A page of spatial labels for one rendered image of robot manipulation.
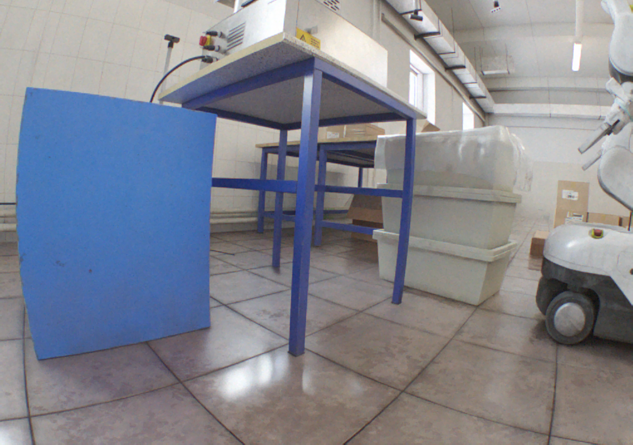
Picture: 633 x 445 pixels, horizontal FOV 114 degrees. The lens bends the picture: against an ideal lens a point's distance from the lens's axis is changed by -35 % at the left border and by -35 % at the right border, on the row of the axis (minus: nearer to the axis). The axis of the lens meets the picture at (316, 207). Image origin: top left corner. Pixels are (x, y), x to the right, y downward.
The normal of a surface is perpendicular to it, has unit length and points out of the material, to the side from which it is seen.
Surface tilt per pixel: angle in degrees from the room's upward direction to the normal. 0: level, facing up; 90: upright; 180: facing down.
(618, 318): 90
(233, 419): 0
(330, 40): 90
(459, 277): 96
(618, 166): 90
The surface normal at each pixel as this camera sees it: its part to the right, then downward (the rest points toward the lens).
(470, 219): -0.77, 0.10
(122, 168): 0.75, 0.09
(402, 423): 0.07, -1.00
